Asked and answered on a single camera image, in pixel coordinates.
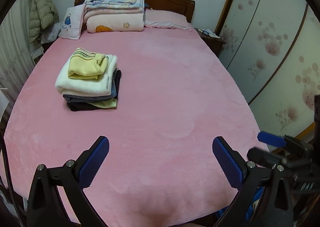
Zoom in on white papers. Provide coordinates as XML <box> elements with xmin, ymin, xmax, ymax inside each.
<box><xmin>199</xmin><ymin>28</ymin><xmax>220</xmax><ymax>39</ymax></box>

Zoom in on wooden headboard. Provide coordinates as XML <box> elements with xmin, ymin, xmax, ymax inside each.
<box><xmin>74</xmin><ymin>0</ymin><xmax>195</xmax><ymax>23</ymax></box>

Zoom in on pink pillow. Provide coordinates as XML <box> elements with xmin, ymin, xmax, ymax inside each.
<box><xmin>144</xmin><ymin>9</ymin><xmax>193</xmax><ymax>32</ymax></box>

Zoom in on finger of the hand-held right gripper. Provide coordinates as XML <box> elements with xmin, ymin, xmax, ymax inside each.
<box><xmin>257</xmin><ymin>131</ymin><xmax>288</xmax><ymax>148</ymax></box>
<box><xmin>247</xmin><ymin>147</ymin><xmax>297</xmax><ymax>168</ymax></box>

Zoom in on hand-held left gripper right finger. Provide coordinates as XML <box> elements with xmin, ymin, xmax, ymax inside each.
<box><xmin>212</xmin><ymin>136</ymin><xmax>294</xmax><ymax>227</ymax></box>

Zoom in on white patterned cloth cover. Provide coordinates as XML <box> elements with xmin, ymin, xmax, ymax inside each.
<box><xmin>0</xmin><ymin>88</ymin><xmax>10</xmax><ymax>117</ymax></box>

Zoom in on white printed pillow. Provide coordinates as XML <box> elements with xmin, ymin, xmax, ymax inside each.
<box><xmin>59</xmin><ymin>5</ymin><xmax>85</xmax><ymax>40</ymax></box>

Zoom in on grey folded jeans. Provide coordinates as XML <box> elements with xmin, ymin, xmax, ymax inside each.
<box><xmin>62</xmin><ymin>70</ymin><xmax>122</xmax><ymax>103</ymax></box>

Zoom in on light green folded garment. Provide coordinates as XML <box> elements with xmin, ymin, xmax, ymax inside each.
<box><xmin>89</xmin><ymin>98</ymin><xmax>118</xmax><ymax>109</ymax></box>

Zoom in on light grey cloth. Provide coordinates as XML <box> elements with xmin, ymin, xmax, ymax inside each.
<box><xmin>41</xmin><ymin>23</ymin><xmax>62</xmax><ymax>43</ymax></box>

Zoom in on white curtain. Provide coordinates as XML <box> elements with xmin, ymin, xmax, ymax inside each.
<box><xmin>0</xmin><ymin>0</ymin><xmax>38</xmax><ymax>127</ymax></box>

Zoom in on white chair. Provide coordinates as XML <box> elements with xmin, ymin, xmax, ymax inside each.
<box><xmin>30</xmin><ymin>46</ymin><xmax>45</xmax><ymax>66</ymax></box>

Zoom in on yellow knit sweater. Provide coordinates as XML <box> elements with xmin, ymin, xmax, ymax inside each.
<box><xmin>68</xmin><ymin>47</ymin><xmax>108</xmax><ymax>80</ymax></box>

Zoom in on beige puffer jacket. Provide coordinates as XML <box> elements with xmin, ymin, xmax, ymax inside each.
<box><xmin>27</xmin><ymin>0</ymin><xmax>60</xmax><ymax>44</ymax></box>

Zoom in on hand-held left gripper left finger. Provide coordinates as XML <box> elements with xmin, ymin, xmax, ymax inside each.
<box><xmin>26</xmin><ymin>135</ymin><xmax>110</xmax><ymax>227</ymax></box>

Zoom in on floral wardrobe door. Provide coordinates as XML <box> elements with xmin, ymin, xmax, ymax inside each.
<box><xmin>250</xmin><ymin>4</ymin><xmax>320</xmax><ymax>142</ymax></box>
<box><xmin>219</xmin><ymin>0</ymin><xmax>308</xmax><ymax>103</ymax></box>

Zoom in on pink folded quilt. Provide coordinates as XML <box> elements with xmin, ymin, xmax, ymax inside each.
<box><xmin>83</xmin><ymin>8</ymin><xmax>145</xmax><ymax>33</ymax></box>

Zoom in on white fluffy folded garment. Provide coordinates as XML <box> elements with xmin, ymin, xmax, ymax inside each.
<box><xmin>55</xmin><ymin>54</ymin><xmax>118</xmax><ymax>97</ymax></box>

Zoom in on pink bed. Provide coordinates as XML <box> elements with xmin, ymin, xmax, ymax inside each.
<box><xmin>0</xmin><ymin>25</ymin><xmax>270</xmax><ymax>227</ymax></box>

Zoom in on black folded garment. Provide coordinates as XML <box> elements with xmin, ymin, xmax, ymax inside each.
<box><xmin>66</xmin><ymin>70</ymin><xmax>122</xmax><ymax>112</ymax></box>

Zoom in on dark wooden nightstand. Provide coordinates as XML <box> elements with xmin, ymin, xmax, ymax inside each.
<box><xmin>194</xmin><ymin>28</ymin><xmax>225</xmax><ymax>57</ymax></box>

